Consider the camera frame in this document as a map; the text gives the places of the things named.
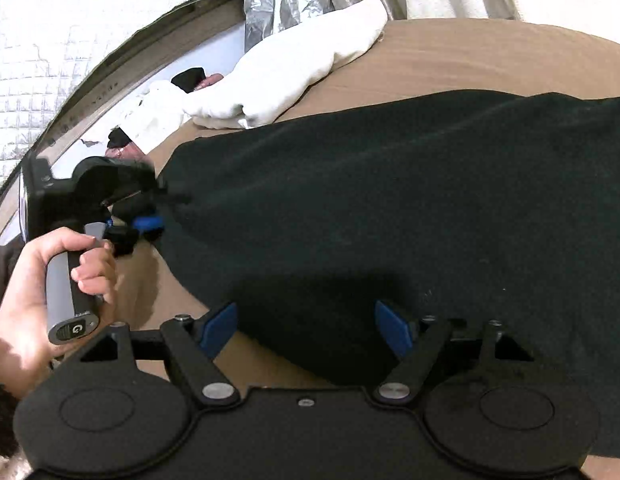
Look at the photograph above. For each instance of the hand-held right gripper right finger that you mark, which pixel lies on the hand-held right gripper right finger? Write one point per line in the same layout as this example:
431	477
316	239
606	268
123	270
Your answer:
394	330

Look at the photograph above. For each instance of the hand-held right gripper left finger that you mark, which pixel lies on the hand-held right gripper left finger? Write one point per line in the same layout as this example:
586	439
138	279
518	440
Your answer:
217	332

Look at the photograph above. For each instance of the person's left hand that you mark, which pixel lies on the person's left hand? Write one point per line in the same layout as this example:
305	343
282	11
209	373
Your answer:
20	310

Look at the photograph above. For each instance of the white folded blanket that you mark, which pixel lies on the white folded blanket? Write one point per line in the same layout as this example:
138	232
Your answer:
300	60

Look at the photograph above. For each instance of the black pants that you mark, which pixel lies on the black pants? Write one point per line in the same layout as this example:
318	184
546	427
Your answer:
389	185

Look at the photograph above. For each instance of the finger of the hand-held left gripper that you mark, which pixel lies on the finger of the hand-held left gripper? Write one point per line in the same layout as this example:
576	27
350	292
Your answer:
149	222
140	203

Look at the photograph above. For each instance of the window frame rail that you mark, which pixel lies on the window frame rail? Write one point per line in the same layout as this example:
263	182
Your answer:
115	75

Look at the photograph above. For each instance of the white crumpled garment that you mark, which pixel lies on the white crumpled garment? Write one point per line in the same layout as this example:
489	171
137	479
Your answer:
155	115

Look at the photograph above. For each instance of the white quilted insulation sheet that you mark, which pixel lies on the white quilted insulation sheet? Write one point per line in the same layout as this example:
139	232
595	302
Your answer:
65	50

